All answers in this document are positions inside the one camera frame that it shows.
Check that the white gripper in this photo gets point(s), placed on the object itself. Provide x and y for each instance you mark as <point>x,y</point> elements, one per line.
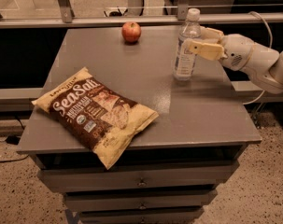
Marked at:
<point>236,51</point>

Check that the clear plastic water bottle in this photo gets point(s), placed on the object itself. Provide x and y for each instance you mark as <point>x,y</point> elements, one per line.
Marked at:
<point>185,59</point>

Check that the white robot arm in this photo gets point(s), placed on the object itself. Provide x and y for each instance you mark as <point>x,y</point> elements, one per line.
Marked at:
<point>262,65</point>

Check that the grey metal railing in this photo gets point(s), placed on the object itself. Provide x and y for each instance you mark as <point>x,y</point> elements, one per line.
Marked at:
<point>96,13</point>

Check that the red apple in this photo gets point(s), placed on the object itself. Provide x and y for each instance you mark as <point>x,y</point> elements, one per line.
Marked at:
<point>131,31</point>

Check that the grey drawer cabinet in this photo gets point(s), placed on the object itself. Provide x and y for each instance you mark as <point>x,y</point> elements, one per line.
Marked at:
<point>171,169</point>

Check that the sea salt chips bag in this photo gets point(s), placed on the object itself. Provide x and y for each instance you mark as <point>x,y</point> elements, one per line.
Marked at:
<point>101,120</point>

